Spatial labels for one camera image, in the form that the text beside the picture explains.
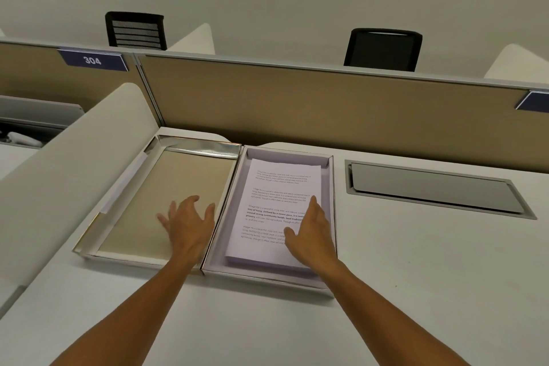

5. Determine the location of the grey flat device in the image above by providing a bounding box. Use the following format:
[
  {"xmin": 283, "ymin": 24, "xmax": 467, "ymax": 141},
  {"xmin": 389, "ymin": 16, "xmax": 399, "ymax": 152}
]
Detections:
[{"xmin": 0, "ymin": 95, "xmax": 85, "ymax": 131}]

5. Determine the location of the large white side divider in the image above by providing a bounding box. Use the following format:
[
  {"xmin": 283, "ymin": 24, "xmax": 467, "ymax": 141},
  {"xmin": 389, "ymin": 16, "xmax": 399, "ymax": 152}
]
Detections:
[{"xmin": 0, "ymin": 82, "xmax": 162, "ymax": 308}]

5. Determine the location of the person's left forearm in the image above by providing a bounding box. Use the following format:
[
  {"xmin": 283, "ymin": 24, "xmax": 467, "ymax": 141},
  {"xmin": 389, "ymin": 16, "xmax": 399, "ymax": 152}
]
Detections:
[{"xmin": 51, "ymin": 255, "xmax": 202, "ymax": 366}]

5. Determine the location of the black slatted-back office chair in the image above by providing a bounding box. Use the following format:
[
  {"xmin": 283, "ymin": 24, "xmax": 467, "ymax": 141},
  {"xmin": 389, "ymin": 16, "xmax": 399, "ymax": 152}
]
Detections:
[{"xmin": 105, "ymin": 11, "xmax": 168, "ymax": 52}]

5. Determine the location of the grey metal desk cable flap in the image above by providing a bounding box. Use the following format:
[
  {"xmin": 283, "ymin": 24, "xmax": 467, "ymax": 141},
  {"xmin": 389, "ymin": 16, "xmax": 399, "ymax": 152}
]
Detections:
[{"xmin": 345, "ymin": 159, "xmax": 538, "ymax": 220}]

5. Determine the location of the white shallow cardboard box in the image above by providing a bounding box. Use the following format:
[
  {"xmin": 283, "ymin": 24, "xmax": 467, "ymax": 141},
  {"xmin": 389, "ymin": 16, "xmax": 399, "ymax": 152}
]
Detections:
[{"xmin": 200, "ymin": 145, "xmax": 340, "ymax": 292}]

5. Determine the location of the black mesh-back office chair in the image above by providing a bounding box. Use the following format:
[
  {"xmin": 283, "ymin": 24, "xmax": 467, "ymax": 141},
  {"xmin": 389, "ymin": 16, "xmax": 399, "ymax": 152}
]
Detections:
[{"xmin": 343, "ymin": 28, "xmax": 423, "ymax": 73}]

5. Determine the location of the small white object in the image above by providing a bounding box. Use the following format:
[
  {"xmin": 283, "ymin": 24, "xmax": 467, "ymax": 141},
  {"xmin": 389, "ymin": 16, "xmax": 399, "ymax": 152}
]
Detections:
[{"xmin": 5, "ymin": 132, "xmax": 44, "ymax": 149}]

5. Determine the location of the blue partition sign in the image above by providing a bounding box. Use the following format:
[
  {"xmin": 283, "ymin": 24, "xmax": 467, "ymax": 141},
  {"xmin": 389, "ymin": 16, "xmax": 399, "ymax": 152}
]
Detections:
[
  {"xmin": 57, "ymin": 48, "xmax": 130, "ymax": 73},
  {"xmin": 516, "ymin": 91, "xmax": 549, "ymax": 114}
]

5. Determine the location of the narrow beige desk partition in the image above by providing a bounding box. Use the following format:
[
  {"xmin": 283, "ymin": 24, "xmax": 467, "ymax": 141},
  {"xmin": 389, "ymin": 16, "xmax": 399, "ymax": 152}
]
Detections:
[{"xmin": 0, "ymin": 38, "xmax": 162, "ymax": 127}]

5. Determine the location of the person's right hand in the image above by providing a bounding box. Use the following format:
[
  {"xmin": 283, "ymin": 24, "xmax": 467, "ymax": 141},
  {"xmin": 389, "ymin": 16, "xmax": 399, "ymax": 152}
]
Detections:
[{"xmin": 283, "ymin": 195, "xmax": 340, "ymax": 275}]

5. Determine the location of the person's left hand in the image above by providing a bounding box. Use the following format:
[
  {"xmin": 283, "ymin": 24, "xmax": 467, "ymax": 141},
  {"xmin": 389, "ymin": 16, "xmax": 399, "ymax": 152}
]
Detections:
[{"xmin": 156, "ymin": 195, "xmax": 216, "ymax": 270}]

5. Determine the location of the wide beige desk partition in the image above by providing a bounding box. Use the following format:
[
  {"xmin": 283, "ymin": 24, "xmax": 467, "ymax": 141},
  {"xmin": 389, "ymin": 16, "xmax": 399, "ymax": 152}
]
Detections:
[{"xmin": 135, "ymin": 52, "xmax": 549, "ymax": 163}]

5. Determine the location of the empty beige-lined box lid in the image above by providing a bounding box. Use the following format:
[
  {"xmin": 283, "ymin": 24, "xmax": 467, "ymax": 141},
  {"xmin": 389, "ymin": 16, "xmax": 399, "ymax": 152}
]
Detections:
[{"xmin": 72, "ymin": 134, "xmax": 243, "ymax": 270}]

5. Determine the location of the white rounded desk divider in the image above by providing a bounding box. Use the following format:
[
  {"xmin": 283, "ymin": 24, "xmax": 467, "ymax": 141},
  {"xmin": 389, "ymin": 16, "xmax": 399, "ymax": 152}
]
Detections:
[
  {"xmin": 484, "ymin": 43, "xmax": 549, "ymax": 81},
  {"xmin": 166, "ymin": 23, "xmax": 216, "ymax": 56}
]

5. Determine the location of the stack of printed white paper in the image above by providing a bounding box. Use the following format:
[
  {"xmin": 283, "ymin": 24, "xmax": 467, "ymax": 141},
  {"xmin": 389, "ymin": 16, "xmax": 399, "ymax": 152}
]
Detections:
[{"xmin": 224, "ymin": 158, "xmax": 323, "ymax": 270}]

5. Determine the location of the person's right forearm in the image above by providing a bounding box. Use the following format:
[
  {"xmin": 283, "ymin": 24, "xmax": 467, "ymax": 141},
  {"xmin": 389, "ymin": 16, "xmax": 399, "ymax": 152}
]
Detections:
[{"xmin": 315, "ymin": 259, "xmax": 472, "ymax": 366}]

